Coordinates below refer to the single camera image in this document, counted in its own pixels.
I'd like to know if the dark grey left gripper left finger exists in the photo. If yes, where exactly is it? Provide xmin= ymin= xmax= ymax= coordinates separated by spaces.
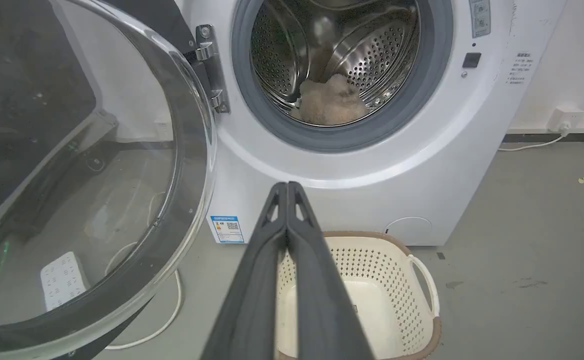
xmin=200 ymin=182 xmax=289 ymax=360

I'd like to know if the beige fluffy garment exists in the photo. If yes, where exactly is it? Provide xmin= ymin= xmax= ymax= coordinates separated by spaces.
xmin=292 ymin=74 xmax=371 ymax=126

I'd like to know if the round glass washing machine door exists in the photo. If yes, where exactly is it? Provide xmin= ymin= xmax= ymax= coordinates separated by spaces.
xmin=0 ymin=0 xmax=231 ymax=360

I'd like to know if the white power strip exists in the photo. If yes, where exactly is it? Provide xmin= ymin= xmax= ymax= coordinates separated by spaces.
xmin=40 ymin=251 xmax=91 ymax=312

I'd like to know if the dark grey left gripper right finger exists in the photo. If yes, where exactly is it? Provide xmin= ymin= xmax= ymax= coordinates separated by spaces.
xmin=287 ymin=181 xmax=376 ymax=360

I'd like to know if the white power cable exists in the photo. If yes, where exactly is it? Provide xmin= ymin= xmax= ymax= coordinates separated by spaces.
xmin=103 ymin=192 xmax=184 ymax=351

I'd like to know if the white front-load washing machine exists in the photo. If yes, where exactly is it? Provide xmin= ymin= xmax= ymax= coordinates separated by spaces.
xmin=174 ymin=0 xmax=569 ymax=247

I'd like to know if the white plug cord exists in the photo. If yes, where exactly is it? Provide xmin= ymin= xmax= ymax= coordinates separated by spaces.
xmin=497 ymin=131 xmax=570 ymax=152

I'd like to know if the cream perforated laundry basket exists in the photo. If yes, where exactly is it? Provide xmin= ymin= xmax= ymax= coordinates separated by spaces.
xmin=274 ymin=230 xmax=443 ymax=360

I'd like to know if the white wall plug adapter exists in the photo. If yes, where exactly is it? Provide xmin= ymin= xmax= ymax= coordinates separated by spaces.
xmin=548 ymin=105 xmax=584 ymax=134

